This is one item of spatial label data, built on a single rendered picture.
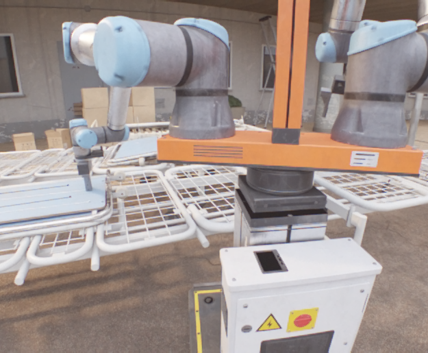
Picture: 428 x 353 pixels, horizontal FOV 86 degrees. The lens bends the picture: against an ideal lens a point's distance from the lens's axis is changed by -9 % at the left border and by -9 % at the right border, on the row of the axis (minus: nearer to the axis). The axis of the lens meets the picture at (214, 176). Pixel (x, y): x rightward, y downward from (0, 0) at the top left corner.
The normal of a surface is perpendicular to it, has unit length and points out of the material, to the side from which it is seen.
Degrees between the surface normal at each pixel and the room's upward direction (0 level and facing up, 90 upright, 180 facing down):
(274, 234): 90
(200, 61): 103
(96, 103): 90
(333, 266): 0
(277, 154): 90
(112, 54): 91
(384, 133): 73
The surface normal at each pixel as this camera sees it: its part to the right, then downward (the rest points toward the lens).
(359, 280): 0.11, 0.32
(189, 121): -0.28, 0.00
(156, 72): 0.52, 0.73
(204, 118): 0.07, 0.02
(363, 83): -0.81, 0.19
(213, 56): 0.62, 0.26
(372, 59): -0.67, 0.24
